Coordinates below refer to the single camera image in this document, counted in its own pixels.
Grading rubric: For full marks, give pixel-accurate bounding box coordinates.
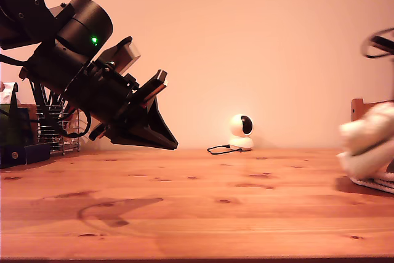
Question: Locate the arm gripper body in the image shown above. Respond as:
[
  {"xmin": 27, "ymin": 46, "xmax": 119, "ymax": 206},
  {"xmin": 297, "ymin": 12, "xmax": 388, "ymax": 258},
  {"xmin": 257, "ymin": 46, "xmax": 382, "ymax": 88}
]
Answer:
[
  {"xmin": 371, "ymin": 35, "xmax": 394, "ymax": 53},
  {"xmin": 59, "ymin": 62, "xmax": 169, "ymax": 147}
]

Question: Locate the cream terry tea towel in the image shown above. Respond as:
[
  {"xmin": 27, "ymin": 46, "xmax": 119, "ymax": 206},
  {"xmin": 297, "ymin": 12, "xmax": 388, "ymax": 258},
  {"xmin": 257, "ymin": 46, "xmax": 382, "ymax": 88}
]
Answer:
[{"xmin": 350, "ymin": 169, "xmax": 394, "ymax": 195}]

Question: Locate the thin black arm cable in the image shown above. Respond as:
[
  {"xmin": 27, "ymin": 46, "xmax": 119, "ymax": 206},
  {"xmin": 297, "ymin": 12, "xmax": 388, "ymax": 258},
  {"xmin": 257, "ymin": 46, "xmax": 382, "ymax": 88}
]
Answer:
[
  {"xmin": 360, "ymin": 28, "xmax": 394, "ymax": 60},
  {"xmin": 0, "ymin": 53, "xmax": 30, "ymax": 67}
]

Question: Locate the white pink-striped tea towel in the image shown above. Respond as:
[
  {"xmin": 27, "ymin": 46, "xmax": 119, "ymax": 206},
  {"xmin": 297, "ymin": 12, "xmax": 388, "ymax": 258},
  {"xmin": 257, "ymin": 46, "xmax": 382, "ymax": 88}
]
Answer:
[{"xmin": 336, "ymin": 102, "xmax": 394, "ymax": 180}]

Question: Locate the wooden chair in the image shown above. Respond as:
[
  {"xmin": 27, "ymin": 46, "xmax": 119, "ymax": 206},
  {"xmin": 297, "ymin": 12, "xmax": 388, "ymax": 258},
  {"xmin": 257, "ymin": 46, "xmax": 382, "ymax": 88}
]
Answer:
[{"xmin": 352, "ymin": 98, "xmax": 394, "ymax": 122}]

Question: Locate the black security camera cable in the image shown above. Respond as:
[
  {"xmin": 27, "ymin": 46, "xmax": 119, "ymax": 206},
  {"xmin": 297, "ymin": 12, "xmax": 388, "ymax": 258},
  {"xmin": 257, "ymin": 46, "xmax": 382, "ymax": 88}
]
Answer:
[{"xmin": 207, "ymin": 144, "xmax": 244, "ymax": 156}]

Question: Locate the dark box with round logo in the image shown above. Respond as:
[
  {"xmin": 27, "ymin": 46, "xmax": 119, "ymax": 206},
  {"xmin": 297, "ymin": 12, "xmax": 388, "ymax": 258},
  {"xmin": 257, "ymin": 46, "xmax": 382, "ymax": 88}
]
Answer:
[{"xmin": 0, "ymin": 143, "xmax": 51, "ymax": 169}]

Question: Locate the green white paper bag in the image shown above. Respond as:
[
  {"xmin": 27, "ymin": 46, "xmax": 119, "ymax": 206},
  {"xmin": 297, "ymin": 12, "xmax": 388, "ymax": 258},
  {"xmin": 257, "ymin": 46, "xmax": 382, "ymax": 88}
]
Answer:
[{"xmin": 0, "ymin": 81, "xmax": 34, "ymax": 148}]

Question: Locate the black drinking straw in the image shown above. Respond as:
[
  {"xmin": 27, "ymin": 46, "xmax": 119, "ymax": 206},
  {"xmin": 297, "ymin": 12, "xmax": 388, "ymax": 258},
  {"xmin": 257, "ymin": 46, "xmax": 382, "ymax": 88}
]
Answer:
[{"xmin": 29, "ymin": 79, "xmax": 42, "ymax": 108}]

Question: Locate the arm grey camera box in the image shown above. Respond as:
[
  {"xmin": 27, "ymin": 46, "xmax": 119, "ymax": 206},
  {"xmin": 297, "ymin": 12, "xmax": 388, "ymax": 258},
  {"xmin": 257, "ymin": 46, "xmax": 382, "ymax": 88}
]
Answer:
[{"xmin": 97, "ymin": 36, "xmax": 142, "ymax": 75}]

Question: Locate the white round security camera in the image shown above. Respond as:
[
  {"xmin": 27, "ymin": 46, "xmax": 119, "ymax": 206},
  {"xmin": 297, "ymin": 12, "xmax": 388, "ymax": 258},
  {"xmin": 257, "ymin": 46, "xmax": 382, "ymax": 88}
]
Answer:
[{"xmin": 228, "ymin": 113, "xmax": 255, "ymax": 152}]

